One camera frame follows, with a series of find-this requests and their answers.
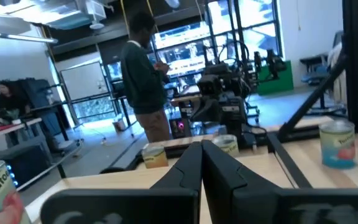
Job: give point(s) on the computer tower pink light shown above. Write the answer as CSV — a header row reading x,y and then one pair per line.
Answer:
x,y
180,126

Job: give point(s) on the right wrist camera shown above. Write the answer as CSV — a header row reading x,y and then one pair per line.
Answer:
x,y
209,84

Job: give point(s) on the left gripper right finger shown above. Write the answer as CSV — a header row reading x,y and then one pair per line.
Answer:
x,y
228,193

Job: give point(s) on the green board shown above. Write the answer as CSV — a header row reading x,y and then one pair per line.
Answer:
x,y
278,84

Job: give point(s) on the table with red mat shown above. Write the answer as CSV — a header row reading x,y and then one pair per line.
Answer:
x,y
11,126

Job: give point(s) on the white ceiling unit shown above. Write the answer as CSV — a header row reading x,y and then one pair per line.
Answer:
x,y
95,12

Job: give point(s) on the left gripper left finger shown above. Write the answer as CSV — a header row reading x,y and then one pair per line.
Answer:
x,y
179,199

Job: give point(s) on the person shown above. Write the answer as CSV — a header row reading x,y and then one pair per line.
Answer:
x,y
141,81
9,105

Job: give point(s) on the dark blue partition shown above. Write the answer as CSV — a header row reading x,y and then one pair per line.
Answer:
x,y
40,99

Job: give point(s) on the blue office chair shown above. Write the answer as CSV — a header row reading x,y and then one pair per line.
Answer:
x,y
317,76

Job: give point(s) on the whiteboard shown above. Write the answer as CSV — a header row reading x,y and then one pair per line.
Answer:
x,y
84,81

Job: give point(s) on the ceiling tube light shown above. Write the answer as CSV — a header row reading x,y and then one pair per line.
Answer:
x,y
26,38

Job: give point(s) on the small bucket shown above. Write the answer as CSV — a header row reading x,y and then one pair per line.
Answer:
x,y
119,125

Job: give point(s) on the corn can orange label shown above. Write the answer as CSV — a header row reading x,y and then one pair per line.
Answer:
x,y
154,158

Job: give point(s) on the background black robot arm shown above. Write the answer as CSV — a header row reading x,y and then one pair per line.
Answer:
x,y
272,63

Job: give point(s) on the food can pale label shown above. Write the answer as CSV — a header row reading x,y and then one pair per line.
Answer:
x,y
227,146

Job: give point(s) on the black aluminium rig frame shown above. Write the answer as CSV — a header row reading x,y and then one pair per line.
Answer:
x,y
354,62

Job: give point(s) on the black computer blue lights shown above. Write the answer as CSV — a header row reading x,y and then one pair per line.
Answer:
x,y
26,161

